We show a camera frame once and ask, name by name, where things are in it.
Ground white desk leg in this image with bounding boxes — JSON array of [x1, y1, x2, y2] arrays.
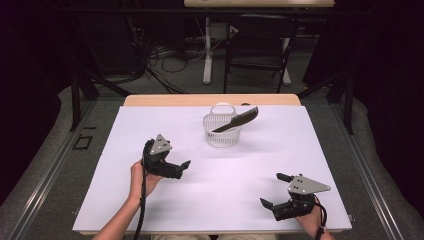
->
[[281, 36, 292, 85], [202, 16, 214, 85]]

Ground black metal frame stand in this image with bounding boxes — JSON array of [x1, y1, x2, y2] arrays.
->
[[68, 19, 133, 133], [298, 66, 355, 136]]

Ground black folding chair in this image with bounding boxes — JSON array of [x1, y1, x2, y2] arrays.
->
[[223, 13, 299, 94]]

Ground black metal crossbar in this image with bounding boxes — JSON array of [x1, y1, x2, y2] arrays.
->
[[53, 7, 368, 16]]

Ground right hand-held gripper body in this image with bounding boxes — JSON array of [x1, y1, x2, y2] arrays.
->
[[271, 173, 332, 222]]

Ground white table cover sheet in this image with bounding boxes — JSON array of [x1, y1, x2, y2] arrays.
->
[[72, 104, 353, 233]]

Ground white plastic slotted basket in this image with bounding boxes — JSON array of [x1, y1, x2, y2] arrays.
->
[[202, 102, 243, 149]]

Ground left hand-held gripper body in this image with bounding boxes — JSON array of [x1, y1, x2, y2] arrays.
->
[[142, 133, 175, 178]]

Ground person's left hand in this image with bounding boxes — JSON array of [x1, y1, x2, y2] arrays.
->
[[129, 159, 164, 201]]

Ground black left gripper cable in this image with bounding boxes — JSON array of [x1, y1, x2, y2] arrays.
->
[[133, 139, 149, 240]]

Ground person's right hand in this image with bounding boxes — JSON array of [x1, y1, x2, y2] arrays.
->
[[294, 203, 326, 238]]

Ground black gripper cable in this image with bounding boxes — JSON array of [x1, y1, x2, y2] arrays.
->
[[133, 139, 149, 240], [313, 194, 329, 240]]

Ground metal floor rail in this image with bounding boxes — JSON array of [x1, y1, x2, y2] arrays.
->
[[328, 99, 404, 240], [9, 99, 98, 240]]

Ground dark brown comb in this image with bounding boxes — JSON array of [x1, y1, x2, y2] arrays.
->
[[210, 105, 260, 134]]

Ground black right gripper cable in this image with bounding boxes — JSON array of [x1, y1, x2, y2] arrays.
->
[[313, 194, 329, 240]]

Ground black floor cables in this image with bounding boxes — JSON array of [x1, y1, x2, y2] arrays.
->
[[126, 16, 208, 94]]

